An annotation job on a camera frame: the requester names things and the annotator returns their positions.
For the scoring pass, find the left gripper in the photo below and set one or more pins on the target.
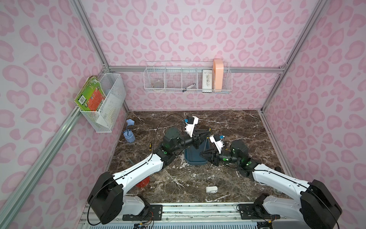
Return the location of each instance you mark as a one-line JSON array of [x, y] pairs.
[[197, 137]]

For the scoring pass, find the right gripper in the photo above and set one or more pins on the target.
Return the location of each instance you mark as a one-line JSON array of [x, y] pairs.
[[214, 155]]

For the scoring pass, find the teal plastic storage box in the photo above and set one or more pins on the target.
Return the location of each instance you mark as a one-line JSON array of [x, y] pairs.
[[192, 154]]

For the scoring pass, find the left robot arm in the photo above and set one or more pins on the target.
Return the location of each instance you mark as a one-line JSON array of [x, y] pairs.
[[109, 198]]

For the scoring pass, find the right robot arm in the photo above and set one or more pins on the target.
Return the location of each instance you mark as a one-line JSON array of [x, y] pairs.
[[309, 202]]

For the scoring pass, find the pink box in basket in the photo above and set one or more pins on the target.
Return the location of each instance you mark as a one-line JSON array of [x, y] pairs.
[[218, 70]]

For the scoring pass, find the small white eraser block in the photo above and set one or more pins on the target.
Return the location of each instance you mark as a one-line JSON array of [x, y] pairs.
[[211, 189]]

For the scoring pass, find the black marker in basket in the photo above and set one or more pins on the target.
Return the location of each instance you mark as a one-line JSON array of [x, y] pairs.
[[189, 87]]

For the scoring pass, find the white card in basket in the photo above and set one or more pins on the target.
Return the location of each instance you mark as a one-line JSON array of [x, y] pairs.
[[207, 81]]

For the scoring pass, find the grey cup in basket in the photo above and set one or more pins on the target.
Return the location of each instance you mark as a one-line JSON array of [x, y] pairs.
[[158, 84]]

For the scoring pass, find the blue spray bottle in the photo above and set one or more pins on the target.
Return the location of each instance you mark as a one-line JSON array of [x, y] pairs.
[[127, 133]]

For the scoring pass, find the red pencil cup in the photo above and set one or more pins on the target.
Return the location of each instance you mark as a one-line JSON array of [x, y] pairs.
[[143, 183]]

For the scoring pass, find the white papers in basket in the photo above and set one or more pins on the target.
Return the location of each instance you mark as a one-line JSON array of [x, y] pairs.
[[108, 113]]

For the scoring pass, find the white mesh side basket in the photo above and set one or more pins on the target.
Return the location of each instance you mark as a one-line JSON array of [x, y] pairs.
[[111, 83]]

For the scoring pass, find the green red booklet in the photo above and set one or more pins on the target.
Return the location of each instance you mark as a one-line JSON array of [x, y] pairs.
[[91, 96]]

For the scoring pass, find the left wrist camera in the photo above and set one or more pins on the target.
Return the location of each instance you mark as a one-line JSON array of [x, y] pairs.
[[190, 123]]

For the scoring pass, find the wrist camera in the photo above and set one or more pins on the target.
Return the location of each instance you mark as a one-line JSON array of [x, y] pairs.
[[190, 123], [219, 142]]

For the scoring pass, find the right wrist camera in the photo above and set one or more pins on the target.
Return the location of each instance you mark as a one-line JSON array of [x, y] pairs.
[[219, 142]]

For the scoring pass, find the white wire wall basket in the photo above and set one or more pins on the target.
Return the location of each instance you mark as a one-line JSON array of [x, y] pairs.
[[177, 75]]

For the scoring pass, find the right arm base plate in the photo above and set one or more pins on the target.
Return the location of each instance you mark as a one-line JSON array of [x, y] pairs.
[[251, 211]]

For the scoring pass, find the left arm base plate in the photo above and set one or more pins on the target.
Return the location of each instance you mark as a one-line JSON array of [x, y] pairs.
[[153, 212]]

